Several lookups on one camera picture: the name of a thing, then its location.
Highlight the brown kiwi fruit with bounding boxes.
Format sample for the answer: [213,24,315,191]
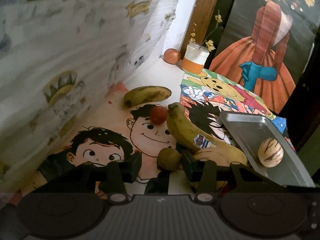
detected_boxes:
[157,147,181,171]

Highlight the large yellow stickered banana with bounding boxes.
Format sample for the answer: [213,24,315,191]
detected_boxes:
[167,102,248,165]

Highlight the striped pepino melon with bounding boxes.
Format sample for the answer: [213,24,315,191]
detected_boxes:
[258,138,284,168]
[194,147,230,167]

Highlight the red cherry tomato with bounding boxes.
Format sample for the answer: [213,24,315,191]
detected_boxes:
[149,106,168,125]

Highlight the small dark spotted banana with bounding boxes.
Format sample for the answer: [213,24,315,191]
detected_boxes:
[123,86,172,108]

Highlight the colourful cartoon drawing mat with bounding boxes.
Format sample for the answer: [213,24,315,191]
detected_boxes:
[17,71,286,197]

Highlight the metal tray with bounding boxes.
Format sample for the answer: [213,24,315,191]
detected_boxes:
[220,111,315,187]

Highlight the orange white flower jar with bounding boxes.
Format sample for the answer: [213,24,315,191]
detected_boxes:
[181,43,210,74]

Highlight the yellow flower sprig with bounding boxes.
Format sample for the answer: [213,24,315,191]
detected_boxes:
[189,10,223,52]

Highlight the painting of orange dress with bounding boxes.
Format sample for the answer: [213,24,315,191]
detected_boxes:
[210,0,319,113]

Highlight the white cartoon printed cloth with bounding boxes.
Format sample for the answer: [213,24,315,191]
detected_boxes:
[1,0,178,194]

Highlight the brown wooden post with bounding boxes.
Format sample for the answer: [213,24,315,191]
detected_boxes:
[181,0,217,57]

